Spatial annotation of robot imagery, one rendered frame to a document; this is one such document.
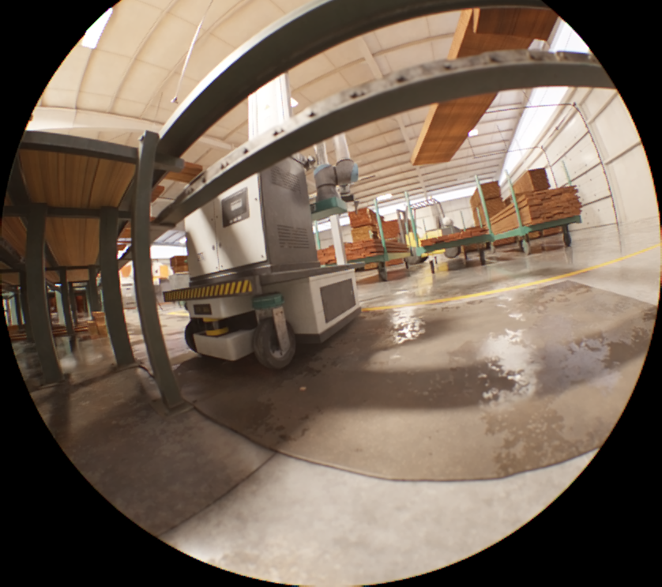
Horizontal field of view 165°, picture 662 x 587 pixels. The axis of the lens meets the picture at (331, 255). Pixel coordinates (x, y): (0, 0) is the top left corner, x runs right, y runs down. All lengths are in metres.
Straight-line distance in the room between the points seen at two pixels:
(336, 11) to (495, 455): 0.81
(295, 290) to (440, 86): 0.74
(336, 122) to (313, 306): 0.62
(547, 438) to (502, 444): 0.08
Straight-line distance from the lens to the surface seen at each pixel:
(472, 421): 0.46
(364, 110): 0.33
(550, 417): 0.47
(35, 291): 1.27
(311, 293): 0.80
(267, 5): 7.26
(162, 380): 0.69
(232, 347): 0.81
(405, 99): 0.33
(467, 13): 0.78
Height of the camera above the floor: 0.31
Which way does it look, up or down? 4 degrees up
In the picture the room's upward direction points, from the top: 9 degrees counter-clockwise
